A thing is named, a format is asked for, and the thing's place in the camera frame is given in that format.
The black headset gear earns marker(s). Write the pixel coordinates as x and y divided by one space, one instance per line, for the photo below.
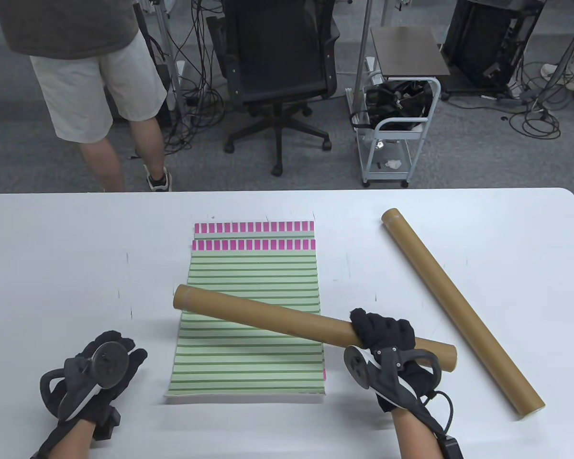
392 103

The white metal utility cart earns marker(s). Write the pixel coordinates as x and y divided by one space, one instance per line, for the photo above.
402 135

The black right wrist pack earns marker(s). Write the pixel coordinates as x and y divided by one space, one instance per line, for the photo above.
452 449

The white crumpled paper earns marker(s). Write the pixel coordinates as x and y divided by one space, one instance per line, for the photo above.
393 165

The person's right forearm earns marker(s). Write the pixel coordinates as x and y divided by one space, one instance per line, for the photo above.
416 440

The brown cardboard mailing tube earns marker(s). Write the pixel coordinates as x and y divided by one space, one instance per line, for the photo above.
268 315
459 306

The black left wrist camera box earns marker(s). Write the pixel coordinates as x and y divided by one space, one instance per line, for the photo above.
106 423

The silver metal pole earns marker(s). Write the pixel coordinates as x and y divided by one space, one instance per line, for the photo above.
362 57

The small brown top side table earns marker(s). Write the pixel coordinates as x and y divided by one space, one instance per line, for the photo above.
406 50

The black computer rack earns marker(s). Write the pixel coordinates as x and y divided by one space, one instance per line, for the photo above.
483 43

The black grey hand controller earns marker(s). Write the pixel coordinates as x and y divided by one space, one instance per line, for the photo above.
107 366
358 366

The person's right hand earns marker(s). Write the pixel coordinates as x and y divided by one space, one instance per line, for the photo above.
387 330

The black mesh office chair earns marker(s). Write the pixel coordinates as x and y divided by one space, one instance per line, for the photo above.
277 48

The person's left hand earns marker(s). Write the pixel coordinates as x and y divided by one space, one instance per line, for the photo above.
136 358

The green striped mouse pad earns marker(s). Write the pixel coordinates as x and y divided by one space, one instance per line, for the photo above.
248 267
253 228

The person's left forearm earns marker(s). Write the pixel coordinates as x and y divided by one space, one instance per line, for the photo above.
71 444

